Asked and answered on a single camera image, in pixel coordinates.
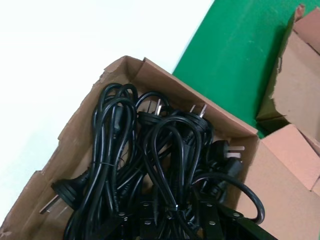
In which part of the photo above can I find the open cardboard box with lid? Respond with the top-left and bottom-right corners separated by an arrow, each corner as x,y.
0,55 -> 320,240
256,3 -> 320,151

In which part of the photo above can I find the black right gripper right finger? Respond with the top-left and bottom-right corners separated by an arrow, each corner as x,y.
197,199 -> 275,240

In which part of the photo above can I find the black power cord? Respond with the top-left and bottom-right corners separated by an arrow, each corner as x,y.
135,91 -> 173,126
143,116 -> 266,240
211,139 -> 246,164
171,103 -> 213,133
38,82 -> 141,240

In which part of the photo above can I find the green table cloth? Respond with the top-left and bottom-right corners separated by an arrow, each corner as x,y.
171,0 -> 320,141

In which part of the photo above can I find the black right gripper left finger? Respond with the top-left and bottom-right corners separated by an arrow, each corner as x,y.
116,199 -> 161,240

